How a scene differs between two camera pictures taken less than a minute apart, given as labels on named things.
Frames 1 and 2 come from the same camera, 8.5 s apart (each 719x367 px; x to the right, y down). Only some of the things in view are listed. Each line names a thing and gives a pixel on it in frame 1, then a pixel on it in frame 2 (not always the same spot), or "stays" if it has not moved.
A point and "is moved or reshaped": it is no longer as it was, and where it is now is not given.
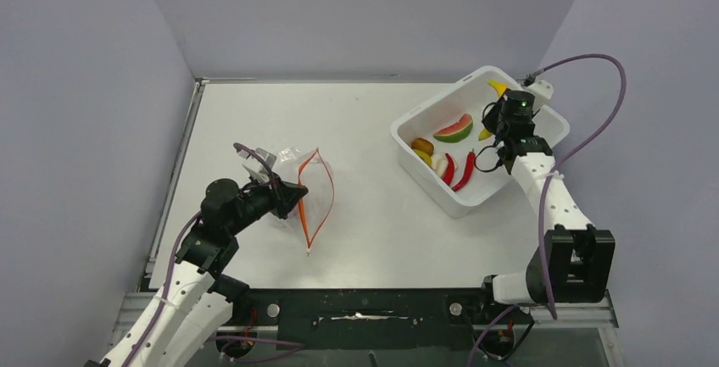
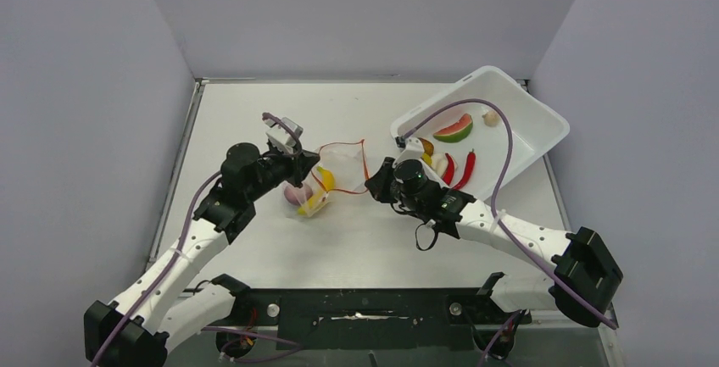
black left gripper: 290,195 → 298,164
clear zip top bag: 315,203 is moved or reshaped
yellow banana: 500,89 → 328,182
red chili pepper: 448,176 stays
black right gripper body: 494,122 → 396,190
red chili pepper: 470,166 stays
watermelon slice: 456,132 stays
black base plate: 376,319 stays
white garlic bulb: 438,163 stays
